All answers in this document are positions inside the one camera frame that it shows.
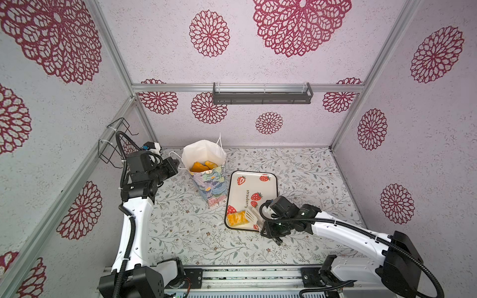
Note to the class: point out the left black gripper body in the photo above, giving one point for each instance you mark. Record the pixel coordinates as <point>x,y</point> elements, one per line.
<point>164,171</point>

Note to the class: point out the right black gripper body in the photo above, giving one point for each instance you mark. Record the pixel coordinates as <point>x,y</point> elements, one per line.
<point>276,227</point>

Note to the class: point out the flaky fake pastry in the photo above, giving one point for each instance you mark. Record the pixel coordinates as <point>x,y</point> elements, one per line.
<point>237,218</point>

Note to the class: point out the floral paper gift bag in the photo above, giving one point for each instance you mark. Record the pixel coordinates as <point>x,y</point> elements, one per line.
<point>210,184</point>

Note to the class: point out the round knotted fake bread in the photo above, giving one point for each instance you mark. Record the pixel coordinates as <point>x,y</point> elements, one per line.
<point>210,165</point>

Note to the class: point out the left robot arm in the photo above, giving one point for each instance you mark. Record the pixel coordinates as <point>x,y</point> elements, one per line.
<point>132,274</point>

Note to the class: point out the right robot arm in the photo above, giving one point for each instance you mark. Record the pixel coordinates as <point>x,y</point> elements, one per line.
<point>391,260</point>

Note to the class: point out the white strawberry tray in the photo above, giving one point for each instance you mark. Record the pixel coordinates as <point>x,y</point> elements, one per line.
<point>249,189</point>

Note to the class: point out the black wire wall rack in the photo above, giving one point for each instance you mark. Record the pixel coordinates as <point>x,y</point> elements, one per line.
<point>107,147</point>

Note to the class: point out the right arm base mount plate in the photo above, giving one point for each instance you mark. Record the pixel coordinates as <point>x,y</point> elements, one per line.
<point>315,277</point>

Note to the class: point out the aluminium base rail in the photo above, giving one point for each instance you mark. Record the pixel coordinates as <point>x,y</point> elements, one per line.
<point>260,281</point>

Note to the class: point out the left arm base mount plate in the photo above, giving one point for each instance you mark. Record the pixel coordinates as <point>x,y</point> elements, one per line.
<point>187,279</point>

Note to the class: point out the black wall shelf rail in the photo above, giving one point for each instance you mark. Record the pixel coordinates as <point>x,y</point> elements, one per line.
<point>262,97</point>

